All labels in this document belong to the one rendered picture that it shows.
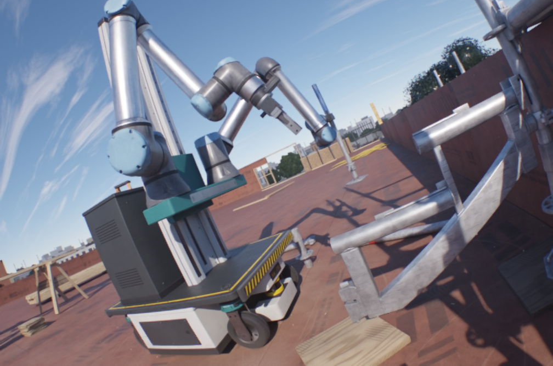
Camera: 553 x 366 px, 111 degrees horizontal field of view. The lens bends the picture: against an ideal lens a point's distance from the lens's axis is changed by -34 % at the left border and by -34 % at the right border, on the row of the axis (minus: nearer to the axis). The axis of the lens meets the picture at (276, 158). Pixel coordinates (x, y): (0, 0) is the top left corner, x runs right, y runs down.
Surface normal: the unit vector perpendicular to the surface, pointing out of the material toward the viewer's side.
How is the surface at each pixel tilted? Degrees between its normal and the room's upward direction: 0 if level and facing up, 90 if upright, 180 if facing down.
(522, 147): 90
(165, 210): 90
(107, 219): 90
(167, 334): 90
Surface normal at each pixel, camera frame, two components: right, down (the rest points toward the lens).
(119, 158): 0.09, 0.00
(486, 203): -0.32, 0.10
